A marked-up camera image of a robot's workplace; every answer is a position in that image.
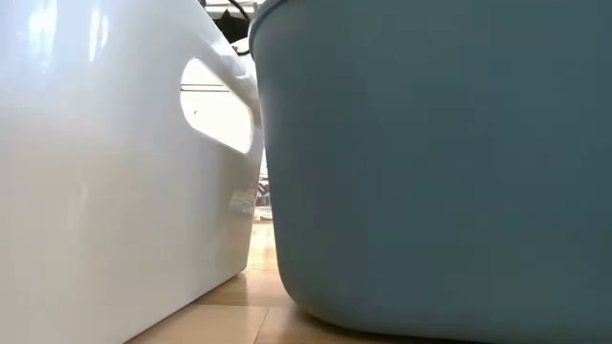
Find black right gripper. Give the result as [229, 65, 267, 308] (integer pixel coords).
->
[212, 9, 252, 45]

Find white plastic bin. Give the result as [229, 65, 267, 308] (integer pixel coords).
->
[0, 0, 265, 344]

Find teal plastic bin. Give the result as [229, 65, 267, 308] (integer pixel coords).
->
[248, 0, 612, 344]

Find long ceiling light strip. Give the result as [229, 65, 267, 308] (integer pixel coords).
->
[180, 83, 230, 93]

